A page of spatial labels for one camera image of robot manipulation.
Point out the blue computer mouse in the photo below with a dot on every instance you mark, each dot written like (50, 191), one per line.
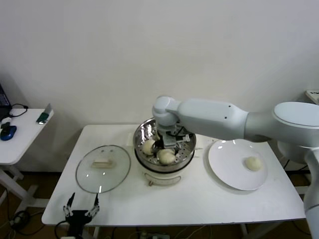
(8, 133)

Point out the cream electric cooker base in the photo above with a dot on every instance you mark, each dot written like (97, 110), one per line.
(162, 178)

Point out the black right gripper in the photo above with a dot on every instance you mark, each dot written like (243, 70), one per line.
(162, 143)

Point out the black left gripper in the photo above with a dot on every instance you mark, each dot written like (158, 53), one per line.
(77, 217)

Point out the perforated steel steamer basket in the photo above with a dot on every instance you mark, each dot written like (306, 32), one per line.
(142, 132)

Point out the white round plate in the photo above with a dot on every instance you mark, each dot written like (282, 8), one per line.
(224, 174)

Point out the white side table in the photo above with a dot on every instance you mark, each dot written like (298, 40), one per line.
(25, 139)

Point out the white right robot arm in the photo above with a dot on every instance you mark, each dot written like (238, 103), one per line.
(211, 117)

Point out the black laptop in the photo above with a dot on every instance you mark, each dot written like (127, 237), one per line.
(3, 99)

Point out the white power strip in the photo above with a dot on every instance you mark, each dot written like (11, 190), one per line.
(153, 236)

